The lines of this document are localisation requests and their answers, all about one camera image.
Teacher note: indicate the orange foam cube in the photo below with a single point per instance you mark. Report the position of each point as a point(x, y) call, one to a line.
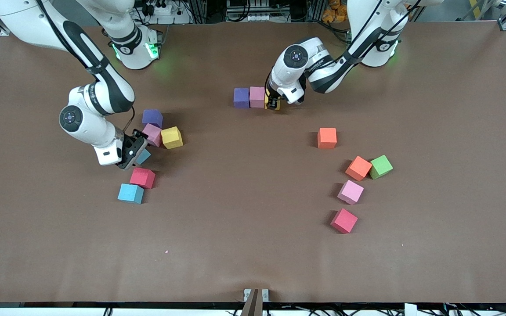
point(327, 137)
point(358, 167)

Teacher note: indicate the orange packets pile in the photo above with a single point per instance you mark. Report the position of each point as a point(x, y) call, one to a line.
point(332, 13)

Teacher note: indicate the brown table cover sheet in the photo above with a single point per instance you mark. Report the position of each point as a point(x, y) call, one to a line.
point(235, 219)

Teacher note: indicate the blue foam cube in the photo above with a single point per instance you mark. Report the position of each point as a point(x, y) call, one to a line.
point(144, 156)
point(130, 192)

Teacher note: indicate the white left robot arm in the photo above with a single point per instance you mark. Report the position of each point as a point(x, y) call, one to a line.
point(283, 72)

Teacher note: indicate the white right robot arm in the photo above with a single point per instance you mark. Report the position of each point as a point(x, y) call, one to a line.
point(90, 131)

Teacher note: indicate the red foam cube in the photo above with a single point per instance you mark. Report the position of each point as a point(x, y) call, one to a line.
point(344, 220)
point(142, 177)

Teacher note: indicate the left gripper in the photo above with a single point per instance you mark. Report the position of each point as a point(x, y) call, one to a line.
point(272, 99)

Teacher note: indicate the yellow foam cube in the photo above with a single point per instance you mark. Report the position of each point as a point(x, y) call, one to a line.
point(278, 105)
point(171, 137)

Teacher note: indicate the green foam cube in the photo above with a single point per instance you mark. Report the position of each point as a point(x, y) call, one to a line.
point(381, 166)

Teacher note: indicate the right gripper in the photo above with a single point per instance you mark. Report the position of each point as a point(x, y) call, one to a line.
point(136, 141)

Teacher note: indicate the pink foam cube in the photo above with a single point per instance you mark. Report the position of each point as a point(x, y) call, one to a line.
point(257, 96)
point(350, 191)
point(153, 134)

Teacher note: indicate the white power strip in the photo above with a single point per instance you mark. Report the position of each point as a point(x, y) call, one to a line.
point(174, 19)

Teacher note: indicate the purple foam cube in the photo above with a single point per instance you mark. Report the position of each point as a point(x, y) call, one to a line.
point(241, 97)
point(152, 116)

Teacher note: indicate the white table edge rail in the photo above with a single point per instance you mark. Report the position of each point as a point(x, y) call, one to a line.
point(37, 312)

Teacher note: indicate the white equipment box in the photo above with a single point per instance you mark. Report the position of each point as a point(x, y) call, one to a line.
point(257, 17)

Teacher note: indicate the metal bracket with post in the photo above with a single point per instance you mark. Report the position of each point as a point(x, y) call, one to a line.
point(253, 303)

